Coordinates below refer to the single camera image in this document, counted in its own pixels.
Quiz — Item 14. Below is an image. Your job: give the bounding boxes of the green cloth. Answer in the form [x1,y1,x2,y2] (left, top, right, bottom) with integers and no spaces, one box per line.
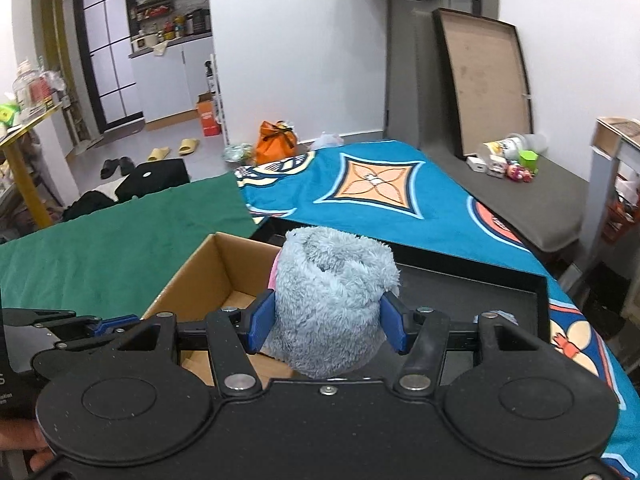
[1,174,256,318]

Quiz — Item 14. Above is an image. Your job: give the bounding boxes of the grey fluffy plush slipper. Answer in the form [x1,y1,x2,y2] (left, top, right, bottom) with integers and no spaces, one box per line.
[260,226,400,379]

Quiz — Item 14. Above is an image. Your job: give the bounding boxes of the yellow table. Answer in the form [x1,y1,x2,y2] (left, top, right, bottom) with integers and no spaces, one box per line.
[1,104,61,230]

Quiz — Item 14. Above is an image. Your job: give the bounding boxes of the black slippers pair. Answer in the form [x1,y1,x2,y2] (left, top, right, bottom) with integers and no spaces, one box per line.
[100,157,136,180]

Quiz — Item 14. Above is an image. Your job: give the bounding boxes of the leaning framed board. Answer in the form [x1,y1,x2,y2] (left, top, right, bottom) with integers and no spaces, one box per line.
[433,9,534,158]

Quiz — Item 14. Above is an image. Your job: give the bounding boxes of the black clothing on floor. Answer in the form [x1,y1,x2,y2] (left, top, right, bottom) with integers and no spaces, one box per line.
[61,159,191,222]

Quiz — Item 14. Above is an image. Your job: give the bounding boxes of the green cup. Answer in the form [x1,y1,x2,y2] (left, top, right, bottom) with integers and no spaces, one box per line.
[518,150,539,176]

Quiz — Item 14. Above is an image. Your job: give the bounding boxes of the orange bag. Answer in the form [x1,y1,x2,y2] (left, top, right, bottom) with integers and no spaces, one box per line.
[255,122,298,166]

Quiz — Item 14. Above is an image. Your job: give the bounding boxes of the brown cardboard box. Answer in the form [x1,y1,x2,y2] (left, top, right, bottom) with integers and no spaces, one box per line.
[143,232,294,388]

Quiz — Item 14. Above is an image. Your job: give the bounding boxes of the orange cardboard box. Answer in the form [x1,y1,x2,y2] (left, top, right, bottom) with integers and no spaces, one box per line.
[196,92,221,136]

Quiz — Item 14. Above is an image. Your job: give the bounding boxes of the yellow slipper left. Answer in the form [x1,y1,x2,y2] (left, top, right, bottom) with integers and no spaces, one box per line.
[148,146,171,162]

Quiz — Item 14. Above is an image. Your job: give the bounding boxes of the white plastic jar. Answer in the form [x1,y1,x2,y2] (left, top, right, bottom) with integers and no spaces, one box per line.
[476,133,548,162]

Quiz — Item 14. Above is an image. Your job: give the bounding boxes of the blue patterned blanket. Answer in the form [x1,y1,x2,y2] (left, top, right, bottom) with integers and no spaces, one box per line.
[234,141,639,479]

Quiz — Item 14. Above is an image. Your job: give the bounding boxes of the person's hand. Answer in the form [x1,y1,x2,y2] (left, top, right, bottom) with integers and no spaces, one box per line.
[0,419,54,471]

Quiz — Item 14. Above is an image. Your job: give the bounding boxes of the black plastic tray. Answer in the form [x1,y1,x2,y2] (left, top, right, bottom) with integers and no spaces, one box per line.
[250,218,550,385]

